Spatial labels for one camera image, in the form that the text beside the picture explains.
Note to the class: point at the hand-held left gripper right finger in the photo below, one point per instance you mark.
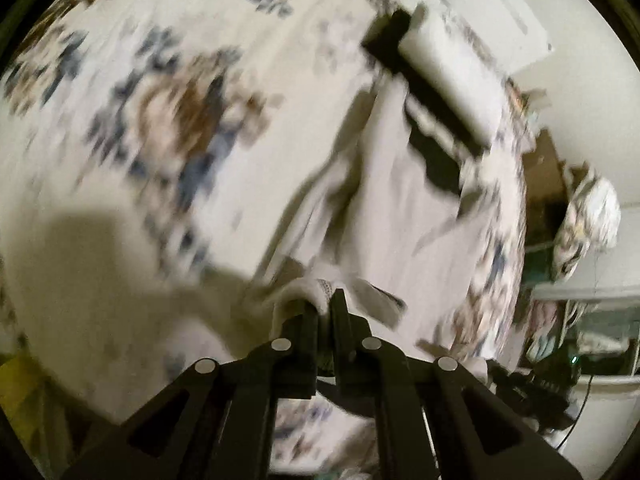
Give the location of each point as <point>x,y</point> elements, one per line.
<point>346,345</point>

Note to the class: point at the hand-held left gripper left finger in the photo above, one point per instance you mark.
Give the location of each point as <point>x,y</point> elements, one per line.
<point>300,345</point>

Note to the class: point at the white garment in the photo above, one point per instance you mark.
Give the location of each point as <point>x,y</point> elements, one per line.
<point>400,220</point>

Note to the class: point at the black device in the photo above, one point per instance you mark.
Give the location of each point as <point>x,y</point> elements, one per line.
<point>535,395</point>

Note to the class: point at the white shelf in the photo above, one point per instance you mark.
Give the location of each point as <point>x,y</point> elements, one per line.
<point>585,291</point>

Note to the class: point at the patterned cloth bundle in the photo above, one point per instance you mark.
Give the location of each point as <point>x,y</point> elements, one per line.
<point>590,215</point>

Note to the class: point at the floral patterned blanket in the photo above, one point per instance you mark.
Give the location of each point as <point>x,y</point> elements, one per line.
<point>150,110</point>

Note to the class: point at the yellow cloth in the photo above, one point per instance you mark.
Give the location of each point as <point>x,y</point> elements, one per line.
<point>20,400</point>

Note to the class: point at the white panel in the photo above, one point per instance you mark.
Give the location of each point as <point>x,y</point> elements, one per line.
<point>505,15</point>

